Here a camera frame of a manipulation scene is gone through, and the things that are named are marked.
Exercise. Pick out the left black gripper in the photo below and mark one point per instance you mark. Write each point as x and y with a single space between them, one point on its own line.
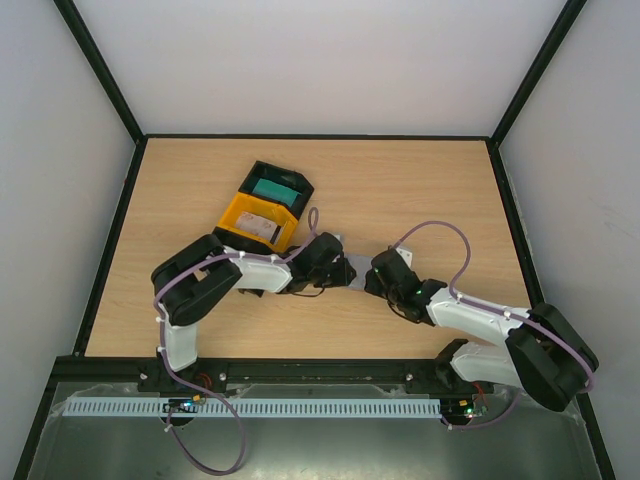
343 276

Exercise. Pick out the black bin with teal cards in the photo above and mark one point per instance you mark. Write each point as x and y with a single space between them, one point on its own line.
290 178

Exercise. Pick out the yellow plastic bin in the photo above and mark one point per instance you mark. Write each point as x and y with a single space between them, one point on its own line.
238 240

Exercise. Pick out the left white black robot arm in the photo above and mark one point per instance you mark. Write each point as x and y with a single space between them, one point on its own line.
191 283

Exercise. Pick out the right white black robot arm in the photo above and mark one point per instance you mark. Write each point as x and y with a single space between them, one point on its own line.
536 350

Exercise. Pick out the white floral card stack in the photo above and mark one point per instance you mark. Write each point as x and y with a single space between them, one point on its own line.
258 226

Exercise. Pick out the teal card stack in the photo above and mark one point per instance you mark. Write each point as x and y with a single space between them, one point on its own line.
275 192

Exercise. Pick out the light blue slotted cable duct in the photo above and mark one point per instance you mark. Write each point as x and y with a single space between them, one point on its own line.
253 408

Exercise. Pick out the black aluminium frame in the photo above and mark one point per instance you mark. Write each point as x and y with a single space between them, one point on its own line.
76 367

